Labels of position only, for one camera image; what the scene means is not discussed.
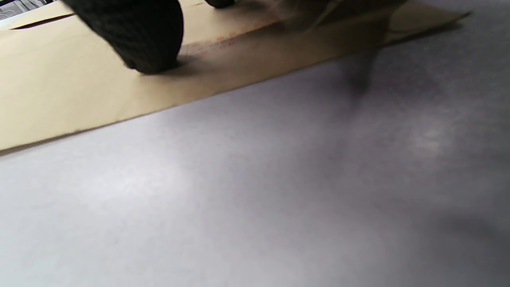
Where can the person's right hand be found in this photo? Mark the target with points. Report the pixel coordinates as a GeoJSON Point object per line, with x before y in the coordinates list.
{"type": "Point", "coordinates": [143, 36]}

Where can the brown paper envelope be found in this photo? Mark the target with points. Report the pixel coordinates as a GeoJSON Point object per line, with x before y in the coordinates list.
{"type": "Point", "coordinates": [79, 87]}

